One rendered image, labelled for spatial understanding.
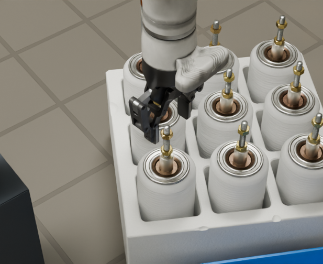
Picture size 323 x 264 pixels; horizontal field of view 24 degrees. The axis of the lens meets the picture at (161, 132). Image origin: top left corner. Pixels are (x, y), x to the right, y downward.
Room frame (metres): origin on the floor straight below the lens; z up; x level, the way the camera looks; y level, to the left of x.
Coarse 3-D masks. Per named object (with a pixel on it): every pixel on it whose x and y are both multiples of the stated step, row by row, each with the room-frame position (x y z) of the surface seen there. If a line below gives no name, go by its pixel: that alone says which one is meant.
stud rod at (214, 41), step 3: (216, 21) 1.02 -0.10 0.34; (213, 24) 1.02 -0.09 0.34; (216, 24) 1.01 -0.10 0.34; (213, 27) 1.02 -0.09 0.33; (216, 27) 1.01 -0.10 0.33; (213, 36) 1.02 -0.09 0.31; (216, 36) 1.01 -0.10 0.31; (213, 39) 1.02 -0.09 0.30; (216, 39) 1.01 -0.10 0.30; (213, 42) 1.02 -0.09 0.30; (216, 42) 1.01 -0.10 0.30
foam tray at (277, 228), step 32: (128, 128) 0.92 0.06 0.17; (192, 128) 0.92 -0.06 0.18; (256, 128) 0.92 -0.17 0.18; (320, 128) 0.92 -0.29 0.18; (128, 160) 0.84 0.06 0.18; (128, 192) 0.77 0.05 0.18; (128, 224) 0.71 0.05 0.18; (160, 224) 0.71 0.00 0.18; (192, 224) 0.71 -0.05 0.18; (224, 224) 0.71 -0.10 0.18; (256, 224) 0.71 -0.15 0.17; (288, 224) 0.72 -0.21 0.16; (320, 224) 0.73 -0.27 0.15; (128, 256) 0.68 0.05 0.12; (160, 256) 0.69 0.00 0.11; (192, 256) 0.70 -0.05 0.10; (224, 256) 0.70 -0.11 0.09
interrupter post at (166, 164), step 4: (160, 152) 0.77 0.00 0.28; (172, 152) 0.77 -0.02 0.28; (160, 156) 0.77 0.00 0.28; (172, 156) 0.77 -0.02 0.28; (160, 160) 0.76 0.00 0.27; (164, 160) 0.76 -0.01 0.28; (168, 160) 0.76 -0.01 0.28; (172, 160) 0.76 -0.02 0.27; (160, 164) 0.76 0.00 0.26; (164, 164) 0.76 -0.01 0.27; (168, 164) 0.76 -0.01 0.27; (172, 164) 0.76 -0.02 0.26; (160, 168) 0.76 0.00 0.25; (164, 168) 0.76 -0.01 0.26; (168, 168) 0.76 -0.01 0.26; (172, 168) 0.76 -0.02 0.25
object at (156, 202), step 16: (192, 160) 0.79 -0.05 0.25; (144, 176) 0.75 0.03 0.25; (192, 176) 0.75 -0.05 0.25; (144, 192) 0.74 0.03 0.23; (160, 192) 0.72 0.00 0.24; (176, 192) 0.72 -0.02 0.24; (192, 192) 0.75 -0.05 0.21; (144, 208) 0.74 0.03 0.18; (160, 208) 0.72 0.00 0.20; (176, 208) 0.73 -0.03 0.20; (192, 208) 0.75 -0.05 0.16
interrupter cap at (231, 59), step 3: (231, 54) 1.03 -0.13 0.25; (231, 57) 1.02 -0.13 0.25; (231, 60) 1.02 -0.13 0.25; (234, 60) 1.01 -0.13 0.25; (228, 63) 1.01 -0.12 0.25; (231, 63) 1.01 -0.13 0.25; (225, 66) 1.00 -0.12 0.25; (228, 66) 1.00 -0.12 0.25; (231, 66) 1.00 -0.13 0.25; (222, 69) 0.99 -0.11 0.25; (225, 69) 0.99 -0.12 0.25; (219, 72) 0.98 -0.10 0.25; (222, 72) 0.98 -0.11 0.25
